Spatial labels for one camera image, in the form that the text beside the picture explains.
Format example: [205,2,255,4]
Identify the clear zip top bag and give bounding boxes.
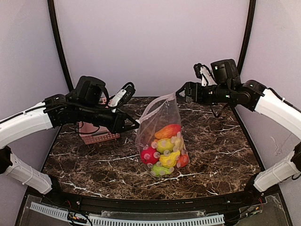
[135,93,190,178]

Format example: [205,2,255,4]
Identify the red toy food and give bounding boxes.
[140,146,160,165]

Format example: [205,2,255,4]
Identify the light green toy lettuce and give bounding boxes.
[150,165,170,177]

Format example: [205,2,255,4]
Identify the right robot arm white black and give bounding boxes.
[176,59,301,194]

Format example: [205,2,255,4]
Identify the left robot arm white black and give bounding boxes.
[0,76,139,194]

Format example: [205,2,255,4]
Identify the pale yellow toy food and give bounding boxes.
[171,137,184,152]

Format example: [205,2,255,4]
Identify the pink plastic basket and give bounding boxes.
[79,97,121,145]

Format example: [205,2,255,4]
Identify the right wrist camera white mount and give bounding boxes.
[193,63,216,87]

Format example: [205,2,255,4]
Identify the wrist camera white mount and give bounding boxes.
[193,63,216,87]
[108,82,136,113]

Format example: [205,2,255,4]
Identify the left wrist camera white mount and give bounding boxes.
[108,82,136,113]

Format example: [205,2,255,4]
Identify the right black frame post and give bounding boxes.
[237,0,256,74]

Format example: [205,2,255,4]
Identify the black frame post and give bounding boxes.
[237,0,256,74]
[47,0,74,91]

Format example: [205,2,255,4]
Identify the black front rail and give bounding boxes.
[43,192,259,213]

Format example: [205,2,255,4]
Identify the white slotted cable duct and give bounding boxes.
[29,202,225,226]

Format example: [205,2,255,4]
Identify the left black frame post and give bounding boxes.
[47,0,74,91]

